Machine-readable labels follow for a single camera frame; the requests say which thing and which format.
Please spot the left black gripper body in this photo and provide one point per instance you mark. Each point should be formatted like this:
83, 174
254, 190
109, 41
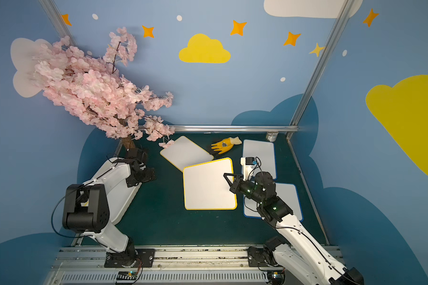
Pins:
140, 174

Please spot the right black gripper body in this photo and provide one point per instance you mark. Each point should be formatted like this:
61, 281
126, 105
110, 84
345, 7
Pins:
238, 183

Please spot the yellow-edged whiteboard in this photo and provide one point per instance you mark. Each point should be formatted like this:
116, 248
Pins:
183, 153
205, 187

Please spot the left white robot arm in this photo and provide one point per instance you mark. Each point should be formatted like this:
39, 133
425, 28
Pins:
94, 208

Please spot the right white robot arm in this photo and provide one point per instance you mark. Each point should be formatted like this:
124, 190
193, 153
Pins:
296, 249

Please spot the blue-edged whiteboard front right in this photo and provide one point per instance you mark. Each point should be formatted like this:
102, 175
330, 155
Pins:
287, 192

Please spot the blue-edged whiteboard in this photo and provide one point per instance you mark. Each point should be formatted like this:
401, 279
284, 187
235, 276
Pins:
287, 192
265, 151

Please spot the white plastic storage box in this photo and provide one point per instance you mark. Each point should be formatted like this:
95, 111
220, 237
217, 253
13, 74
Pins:
113, 175

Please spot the blue-edged whiteboard back right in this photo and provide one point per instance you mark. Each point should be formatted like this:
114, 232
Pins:
265, 151

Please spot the yellow-edged whiteboard back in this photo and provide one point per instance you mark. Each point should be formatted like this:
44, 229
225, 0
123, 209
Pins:
183, 153

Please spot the yellow black work glove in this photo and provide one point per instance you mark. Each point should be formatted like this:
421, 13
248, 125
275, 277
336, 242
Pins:
224, 145

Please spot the horizontal aluminium back bar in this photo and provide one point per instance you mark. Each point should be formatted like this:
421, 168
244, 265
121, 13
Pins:
235, 128

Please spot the right green circuit board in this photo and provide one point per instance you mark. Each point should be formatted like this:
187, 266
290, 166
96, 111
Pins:
275, 277

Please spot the green circuit board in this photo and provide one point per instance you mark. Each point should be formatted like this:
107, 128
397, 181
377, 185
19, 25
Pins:
126, 277
275, 277

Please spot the pink cherry blossom tree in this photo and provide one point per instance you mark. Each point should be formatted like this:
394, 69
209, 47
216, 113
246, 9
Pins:
93, 90

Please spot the left green circuit board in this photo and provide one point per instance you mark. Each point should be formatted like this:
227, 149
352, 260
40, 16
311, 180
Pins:
126, 277

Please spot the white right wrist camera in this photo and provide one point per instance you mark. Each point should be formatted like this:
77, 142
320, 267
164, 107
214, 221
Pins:
249, 164

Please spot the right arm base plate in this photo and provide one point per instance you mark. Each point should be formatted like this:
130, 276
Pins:
261, 257

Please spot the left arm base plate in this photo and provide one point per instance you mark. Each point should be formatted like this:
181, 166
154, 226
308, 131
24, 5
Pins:
142, 257

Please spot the aluminium front rail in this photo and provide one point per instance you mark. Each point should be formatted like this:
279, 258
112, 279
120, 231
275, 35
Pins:
175, 265

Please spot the left aluminium frame post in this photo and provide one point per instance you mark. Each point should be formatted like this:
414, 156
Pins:
56, 19

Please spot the aluminium frame post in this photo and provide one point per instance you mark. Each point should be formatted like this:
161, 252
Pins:
333, 38
56, 19

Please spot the right aluminium frame post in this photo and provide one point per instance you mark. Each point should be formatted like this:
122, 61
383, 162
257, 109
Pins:
333, 38

